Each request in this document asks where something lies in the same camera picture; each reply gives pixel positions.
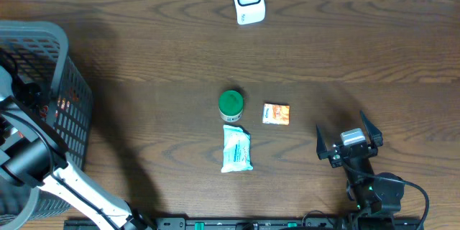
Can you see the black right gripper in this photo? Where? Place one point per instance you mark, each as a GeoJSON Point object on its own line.
{"type": "Point", "coordinates": [334, 158]}

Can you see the orange Kleenex tissue pack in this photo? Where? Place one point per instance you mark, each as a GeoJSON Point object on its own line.
{"type": "Point", "coordinates": [276, 114]}

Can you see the teal wet wipes pack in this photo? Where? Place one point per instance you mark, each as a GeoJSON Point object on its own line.
{"type": "Point", "coordinates": [236, 151]}

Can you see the green lid jar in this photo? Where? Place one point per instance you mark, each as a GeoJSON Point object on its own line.
{"type": "Point", "coordinates": [231, 105]}

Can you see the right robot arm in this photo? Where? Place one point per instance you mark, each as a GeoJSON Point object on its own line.
{"type": "Point", "coordinates": [378, 197]}

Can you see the grey plastic basket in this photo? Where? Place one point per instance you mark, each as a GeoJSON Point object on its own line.
{"type": "Point", "coordinates": [38, 53]}

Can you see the black mounting rail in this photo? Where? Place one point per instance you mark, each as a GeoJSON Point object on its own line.
{"type": "Point", "coordinates": [315, 222]}

